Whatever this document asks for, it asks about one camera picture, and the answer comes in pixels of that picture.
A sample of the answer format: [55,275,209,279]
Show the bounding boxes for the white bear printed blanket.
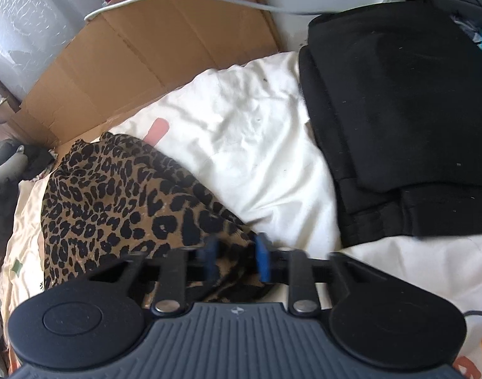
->
[0,49,482,379]

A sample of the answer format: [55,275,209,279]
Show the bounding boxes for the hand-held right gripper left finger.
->
[85,237,222,316]

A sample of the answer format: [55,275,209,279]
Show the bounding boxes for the brown cardboard sheet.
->
[0,0,283,151]

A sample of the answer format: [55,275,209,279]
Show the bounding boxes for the clear bubble wrap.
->
[0,0,119,103]

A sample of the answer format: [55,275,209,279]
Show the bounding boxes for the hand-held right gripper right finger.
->
[255,233,389,317]

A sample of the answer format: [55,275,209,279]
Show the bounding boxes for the leopard print garment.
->
[41,131,277,304]

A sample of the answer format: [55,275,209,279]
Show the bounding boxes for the black folded clothes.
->
[298,2,482,247]

